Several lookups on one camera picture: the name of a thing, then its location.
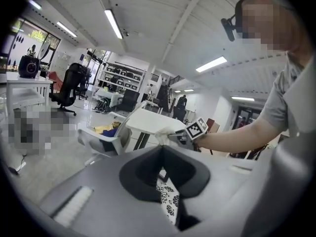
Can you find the red chair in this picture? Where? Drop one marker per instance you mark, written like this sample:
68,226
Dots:
55,79

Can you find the white armchair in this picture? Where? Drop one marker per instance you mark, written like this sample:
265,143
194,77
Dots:
108,142

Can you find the white round fan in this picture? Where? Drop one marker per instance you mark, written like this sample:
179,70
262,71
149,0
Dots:
45,49

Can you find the black head-mounted camera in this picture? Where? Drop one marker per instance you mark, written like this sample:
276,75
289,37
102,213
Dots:
228,28

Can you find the yellow cloth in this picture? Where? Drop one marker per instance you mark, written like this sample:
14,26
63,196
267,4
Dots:
103,129

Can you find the person's grey t-shirt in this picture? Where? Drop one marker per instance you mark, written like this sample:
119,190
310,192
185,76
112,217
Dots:
291,95

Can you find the white shelf with black boxes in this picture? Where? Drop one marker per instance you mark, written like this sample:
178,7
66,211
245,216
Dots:
123,78

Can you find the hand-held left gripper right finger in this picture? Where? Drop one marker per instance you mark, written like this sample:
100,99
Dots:
222,194

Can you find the white desk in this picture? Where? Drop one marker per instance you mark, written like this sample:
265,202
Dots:
111,94

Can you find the person's head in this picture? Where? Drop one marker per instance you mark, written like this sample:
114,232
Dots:
296,33

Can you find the ceiling strip light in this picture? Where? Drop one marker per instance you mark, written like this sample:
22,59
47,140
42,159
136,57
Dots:
113,23
66,29
34,4
243,98
211,64

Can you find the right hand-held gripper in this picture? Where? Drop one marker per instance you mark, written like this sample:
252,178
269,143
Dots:
196,130

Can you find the person's right forearm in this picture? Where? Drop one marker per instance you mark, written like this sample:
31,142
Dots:
234,137

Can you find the black round appliance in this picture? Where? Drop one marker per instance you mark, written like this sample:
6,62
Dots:
28,67

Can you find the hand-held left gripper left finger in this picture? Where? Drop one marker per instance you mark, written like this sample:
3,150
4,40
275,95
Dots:
98,181

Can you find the floral round seat cushion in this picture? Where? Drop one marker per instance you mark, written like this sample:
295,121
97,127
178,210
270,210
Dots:
170,204

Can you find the blue cloth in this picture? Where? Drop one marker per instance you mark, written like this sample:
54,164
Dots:
109,132

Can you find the white marble table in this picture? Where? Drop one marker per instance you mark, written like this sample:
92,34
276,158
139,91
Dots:
148,122

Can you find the white work table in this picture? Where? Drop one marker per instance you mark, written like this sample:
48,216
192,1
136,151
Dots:
27,81

